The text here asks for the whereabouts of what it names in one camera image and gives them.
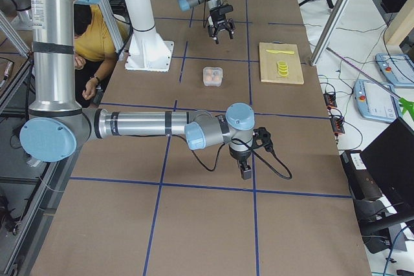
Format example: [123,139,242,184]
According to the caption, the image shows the blue teach pendant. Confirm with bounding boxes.
[354,79,402,123]
[375,53,413,89]

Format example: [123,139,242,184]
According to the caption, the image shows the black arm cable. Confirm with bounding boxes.
[180,135,294,180]

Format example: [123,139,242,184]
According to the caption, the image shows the blue teach pendant far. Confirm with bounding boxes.
[375,53,413,89]

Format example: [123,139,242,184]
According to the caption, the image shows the green tipped reacher stick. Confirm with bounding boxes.
[326,47,414,116]

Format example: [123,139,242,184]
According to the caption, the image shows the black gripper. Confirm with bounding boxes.
[207,9,235,44]
[229,143,252,180]

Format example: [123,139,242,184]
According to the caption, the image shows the black computer box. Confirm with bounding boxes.
[340,150,382,202]

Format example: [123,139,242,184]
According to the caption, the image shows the aluminium frame post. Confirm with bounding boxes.
[310,0,349,66]

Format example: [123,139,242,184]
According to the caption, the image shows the black orange usb hub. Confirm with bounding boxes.
[323,92,345,136]

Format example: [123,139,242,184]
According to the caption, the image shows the bamboo cutting board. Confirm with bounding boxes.
[259,42,304,85]

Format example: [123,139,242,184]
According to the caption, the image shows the clear plastic egg box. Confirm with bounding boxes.
[202,67,223,87]

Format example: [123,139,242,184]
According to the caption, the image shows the person in yellow shirt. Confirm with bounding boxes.
[74,4,118,108]

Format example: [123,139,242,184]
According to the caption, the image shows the yellow plastic knife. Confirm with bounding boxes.
[265,49,295,55]

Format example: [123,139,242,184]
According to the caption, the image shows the black monitor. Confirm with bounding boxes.
[361,117,413,211]

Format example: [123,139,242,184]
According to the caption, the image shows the blue teach pendant near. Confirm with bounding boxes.
[354,79,402,123]

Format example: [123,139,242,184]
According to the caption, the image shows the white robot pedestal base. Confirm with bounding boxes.
[125,0,174,72]

